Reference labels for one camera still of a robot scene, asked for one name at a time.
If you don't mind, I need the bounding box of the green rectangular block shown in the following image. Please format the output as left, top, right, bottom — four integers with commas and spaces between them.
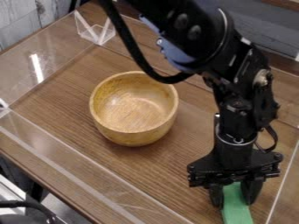
221, 183, 254, 224

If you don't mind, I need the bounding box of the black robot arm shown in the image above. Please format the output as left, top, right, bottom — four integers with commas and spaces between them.
127, 0, 284, 207

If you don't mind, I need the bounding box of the black cable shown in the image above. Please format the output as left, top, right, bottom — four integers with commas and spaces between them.
99, 0, 195, 85
0, 199, 58, 224

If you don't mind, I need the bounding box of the black cable bottom left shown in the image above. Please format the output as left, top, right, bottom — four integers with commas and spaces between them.
0, 199, 58, 224

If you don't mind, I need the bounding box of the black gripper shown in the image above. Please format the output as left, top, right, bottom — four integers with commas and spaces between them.
186, 135, 285, 208

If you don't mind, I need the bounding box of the clear acrylic corner bracket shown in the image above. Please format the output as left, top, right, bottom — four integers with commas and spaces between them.
74, 10, 117, 46

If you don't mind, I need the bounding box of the brown wooden bowl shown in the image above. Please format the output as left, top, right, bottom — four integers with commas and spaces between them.
89, 71, 179, 147

